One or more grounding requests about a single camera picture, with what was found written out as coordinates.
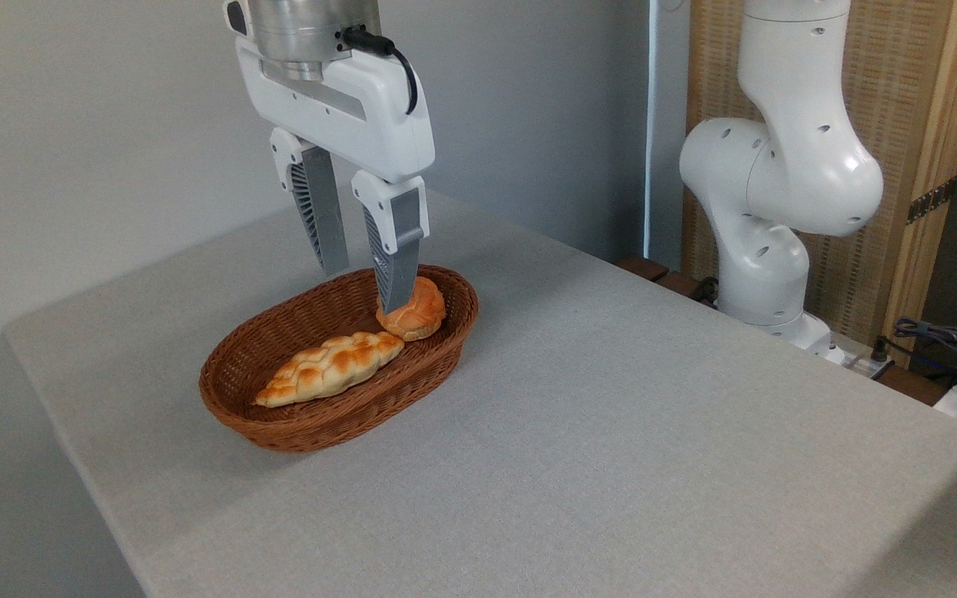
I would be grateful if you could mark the wooden woven screen panel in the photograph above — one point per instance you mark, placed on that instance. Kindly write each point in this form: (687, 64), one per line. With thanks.
(910, 108)

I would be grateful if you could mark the brown oval wicker basket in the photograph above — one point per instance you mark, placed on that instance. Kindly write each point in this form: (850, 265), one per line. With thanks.
(321, 428)

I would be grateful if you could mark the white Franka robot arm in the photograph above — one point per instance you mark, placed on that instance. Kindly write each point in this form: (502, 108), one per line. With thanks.
(777, 166)

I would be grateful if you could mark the round orange bread bun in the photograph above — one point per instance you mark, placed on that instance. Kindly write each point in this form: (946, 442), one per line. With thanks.
(427, 314)

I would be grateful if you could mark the black metal screen hinge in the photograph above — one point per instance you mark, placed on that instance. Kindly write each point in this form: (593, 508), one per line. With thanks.
(931, 201)

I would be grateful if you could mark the long braided bread loaf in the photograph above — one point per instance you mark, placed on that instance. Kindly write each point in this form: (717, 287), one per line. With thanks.
(329, 365)

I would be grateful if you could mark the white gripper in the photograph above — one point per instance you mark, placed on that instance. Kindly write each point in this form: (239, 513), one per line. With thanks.
(379, 116)

